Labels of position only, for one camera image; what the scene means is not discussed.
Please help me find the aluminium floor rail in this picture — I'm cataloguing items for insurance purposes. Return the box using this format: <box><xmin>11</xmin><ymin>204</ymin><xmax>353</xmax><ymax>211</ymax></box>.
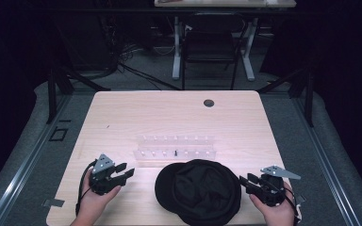
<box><xmin>0</xmin><ymin>93</ymin><xmax>74</xmax><ymax>226</ymax></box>
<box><xmin>290</xmin><ymin>95</ymin><xmax>362</xmax><ymax>226</ymax></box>

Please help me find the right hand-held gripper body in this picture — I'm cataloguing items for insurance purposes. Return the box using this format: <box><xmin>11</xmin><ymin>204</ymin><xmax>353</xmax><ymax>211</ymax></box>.
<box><xmin>247</xmin><ymin>165</ymin><xmax>302</xmax><ymax>208</ymax></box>

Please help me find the black hat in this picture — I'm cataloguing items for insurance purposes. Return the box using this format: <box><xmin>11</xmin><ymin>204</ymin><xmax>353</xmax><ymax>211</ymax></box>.
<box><xmin>154</xmin><ymin>158</ymin><xmax>242</xmax><ymax>226</ymax></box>

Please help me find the white-legged desk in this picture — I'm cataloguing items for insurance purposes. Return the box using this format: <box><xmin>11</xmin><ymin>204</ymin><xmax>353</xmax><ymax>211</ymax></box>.
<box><xmin>154</xmin><ymin>0</ymin><xmax>298</xmax><ymax>82</ymax></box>

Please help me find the black metal stand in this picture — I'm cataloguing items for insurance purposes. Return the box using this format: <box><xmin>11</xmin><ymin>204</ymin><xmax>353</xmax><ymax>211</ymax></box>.
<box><xmin>256</xmin><ymin>62</ymin><xmax>316</xmax><ymax>128</ymax></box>
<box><xmin>44</xmin><ymin>60</ymin><xmax>111</xmax><ymax>125</ymax></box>

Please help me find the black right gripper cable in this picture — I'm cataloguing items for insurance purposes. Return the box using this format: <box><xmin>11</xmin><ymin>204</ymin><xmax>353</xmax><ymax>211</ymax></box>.
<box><xmin>283</xmin><ymin>187</ymin><xmax>304</xmax><ymax>224</ymax></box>

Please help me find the black chair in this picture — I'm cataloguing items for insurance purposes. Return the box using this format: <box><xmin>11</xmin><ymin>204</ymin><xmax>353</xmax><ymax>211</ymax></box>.
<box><xmin>180</xmin><ymin>13</ymin><xmax>245</xmax><ymax>91</ymax></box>

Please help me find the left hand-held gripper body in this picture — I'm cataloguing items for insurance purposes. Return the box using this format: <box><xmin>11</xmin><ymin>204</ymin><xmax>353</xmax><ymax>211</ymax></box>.
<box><xmin>89</xmin><ymin>153</ymin><xmax>127</xmax><ymax>196</ymax></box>

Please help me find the person's left hand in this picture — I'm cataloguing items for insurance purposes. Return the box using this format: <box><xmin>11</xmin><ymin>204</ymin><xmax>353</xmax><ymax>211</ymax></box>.
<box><xmin>70</xmin><ymin>169</ymin><xmax>123</xmax><ymax>226</ymax></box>

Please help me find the grey tape strip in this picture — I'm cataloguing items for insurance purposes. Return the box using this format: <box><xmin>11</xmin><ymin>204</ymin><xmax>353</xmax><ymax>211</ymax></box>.
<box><xmin>41</xmin><ymin>198</ymin><xmax>66</xmax><ymax>208</ymax></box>

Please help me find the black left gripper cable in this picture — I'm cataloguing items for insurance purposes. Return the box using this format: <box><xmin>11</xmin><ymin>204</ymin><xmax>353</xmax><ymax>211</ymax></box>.
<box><xmin>74</xmin><ymin>159</ymin><xmax>99</xmax><ymax>218</ymax></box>

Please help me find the bundle of floor cables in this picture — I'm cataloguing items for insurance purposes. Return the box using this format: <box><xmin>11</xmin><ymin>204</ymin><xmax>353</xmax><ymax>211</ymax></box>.
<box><xmin>107</xmin><ymin>18</ymin><xmax>183</xmax><ymax>92</ymax></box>

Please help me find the person's right hand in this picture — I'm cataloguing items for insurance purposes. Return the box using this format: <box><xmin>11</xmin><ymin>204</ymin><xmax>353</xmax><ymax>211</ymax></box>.
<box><xmin>248</xmin><ymin>183</ymin><xmax>297</xmax><ymax>226</ymax></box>

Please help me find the clear acrylic rack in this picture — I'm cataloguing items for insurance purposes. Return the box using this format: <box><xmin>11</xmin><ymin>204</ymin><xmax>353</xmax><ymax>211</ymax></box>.
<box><xmin>133</xmin><ymin>134</ymin><xmax>218</xmax><ymax>168</ymax></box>

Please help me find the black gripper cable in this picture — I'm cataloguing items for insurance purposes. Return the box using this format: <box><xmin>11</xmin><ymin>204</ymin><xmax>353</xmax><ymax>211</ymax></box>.
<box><xmin>283</xmin><ymin>187</ymin><xmax>304</xmax><ymax>224</ymax></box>
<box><xmin>74</xmin><ymin>159</ymin><xmax>99</xmax><ymax>218</ymax></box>

